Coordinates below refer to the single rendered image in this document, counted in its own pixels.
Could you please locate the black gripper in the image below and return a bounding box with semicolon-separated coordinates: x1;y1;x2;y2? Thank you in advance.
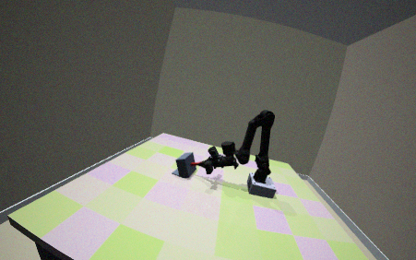
197;156;226;174

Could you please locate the dark grey sloped panel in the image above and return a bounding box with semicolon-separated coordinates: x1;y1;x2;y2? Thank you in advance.
172;152;196;178

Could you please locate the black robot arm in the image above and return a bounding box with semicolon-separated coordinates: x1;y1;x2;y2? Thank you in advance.
208;110;275;183

